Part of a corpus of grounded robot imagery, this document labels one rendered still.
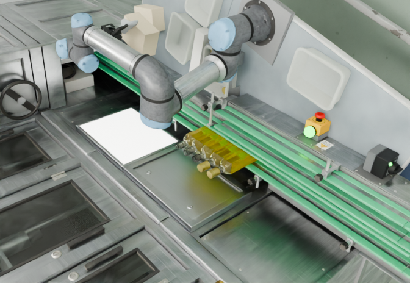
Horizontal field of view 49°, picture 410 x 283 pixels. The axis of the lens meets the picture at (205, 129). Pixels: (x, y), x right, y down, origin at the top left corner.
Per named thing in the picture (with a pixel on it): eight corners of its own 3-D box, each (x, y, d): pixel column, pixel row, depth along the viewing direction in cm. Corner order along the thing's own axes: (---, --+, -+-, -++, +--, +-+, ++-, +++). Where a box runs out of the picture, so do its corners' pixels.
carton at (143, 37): (138, 11, 198) (124, 14, 194) (159, 32, 191) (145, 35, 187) (135, 34, 206) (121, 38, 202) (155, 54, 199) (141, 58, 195)
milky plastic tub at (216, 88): (213, 83, 222) (200, 87, 216) (217, 39, 210) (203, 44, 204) (238, 96, 211) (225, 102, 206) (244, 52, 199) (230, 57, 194)
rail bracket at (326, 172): (333, 164, 166) (311, 179, 158) (337, 149, 162) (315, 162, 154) (342, 170, 163) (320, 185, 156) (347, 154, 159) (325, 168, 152)
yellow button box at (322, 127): (313, 128, 183) (302, 134, 179) (317, 112, 179) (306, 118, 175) (328, 135, 179) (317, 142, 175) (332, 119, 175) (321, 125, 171)
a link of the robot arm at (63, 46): (64, 64, 176) (54, 53, 181) (89, 58, 182) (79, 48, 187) (63, 46, 171) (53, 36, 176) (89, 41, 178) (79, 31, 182)
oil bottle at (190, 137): (216, 130, 212) (180, 145, 199) (216, 119, 209) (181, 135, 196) (224, 135, 208) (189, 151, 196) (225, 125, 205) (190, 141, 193)
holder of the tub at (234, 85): (213, 92, 225) (202, 96, 220) (218, 40, 210) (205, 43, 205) (238, 106, 214) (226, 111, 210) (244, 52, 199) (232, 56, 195)
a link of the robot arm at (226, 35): (254, 21, 173) (228, 29, 166) (248, 51, 182) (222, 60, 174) (233, 8, 179) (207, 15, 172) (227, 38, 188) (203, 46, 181)
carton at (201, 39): (197, 69, 228) (188, 72, 225) (205, 26, 214) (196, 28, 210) (205, 75, 225) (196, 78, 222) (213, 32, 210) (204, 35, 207)
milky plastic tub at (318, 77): (311, 39, 172) (297, 44, 167) (359, 68, 161) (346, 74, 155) (298, 77, 183) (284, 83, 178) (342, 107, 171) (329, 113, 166)
